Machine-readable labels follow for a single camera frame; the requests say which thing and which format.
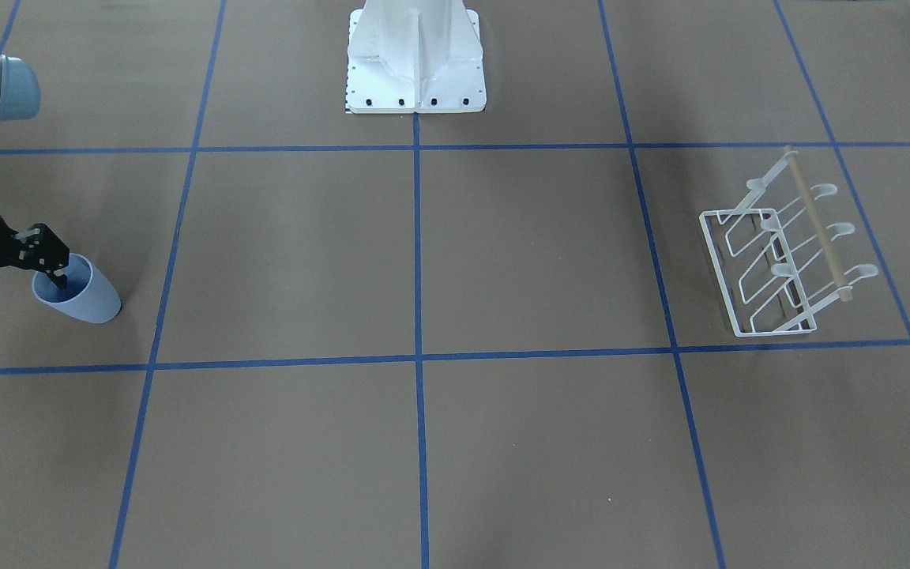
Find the white wire cup holder rack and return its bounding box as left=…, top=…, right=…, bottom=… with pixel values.
left=698, top=145, right=880, bottom=338

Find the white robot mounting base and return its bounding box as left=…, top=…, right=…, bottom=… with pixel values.
left=344, top=1, right=487, bottom=115

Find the light blue plastic cup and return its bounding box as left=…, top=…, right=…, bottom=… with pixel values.
left=32, top=253, right=122, bottom=324

